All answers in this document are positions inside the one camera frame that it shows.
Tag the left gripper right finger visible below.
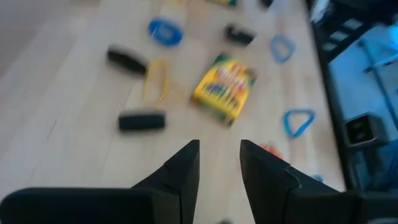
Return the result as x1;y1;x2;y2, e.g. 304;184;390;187
239;139;361;224

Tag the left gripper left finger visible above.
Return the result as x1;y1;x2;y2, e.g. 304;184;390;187
132;139;200;224

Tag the red-orange coil wristband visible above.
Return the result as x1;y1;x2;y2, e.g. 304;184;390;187
259;141;284;159

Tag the black rectangular rubber block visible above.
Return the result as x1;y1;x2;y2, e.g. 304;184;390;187
117;110;167;132

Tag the yellow green crayon box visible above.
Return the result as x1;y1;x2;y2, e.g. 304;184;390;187
205;0;239;7
189;52;257;127

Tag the yellow rubber band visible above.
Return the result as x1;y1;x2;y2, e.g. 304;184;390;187
142;58;170;103

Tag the black marker cylinder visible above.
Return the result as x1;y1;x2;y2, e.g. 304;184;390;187
106;45;149;77

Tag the small grey camera box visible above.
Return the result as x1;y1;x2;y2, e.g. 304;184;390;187
341;113;389;149

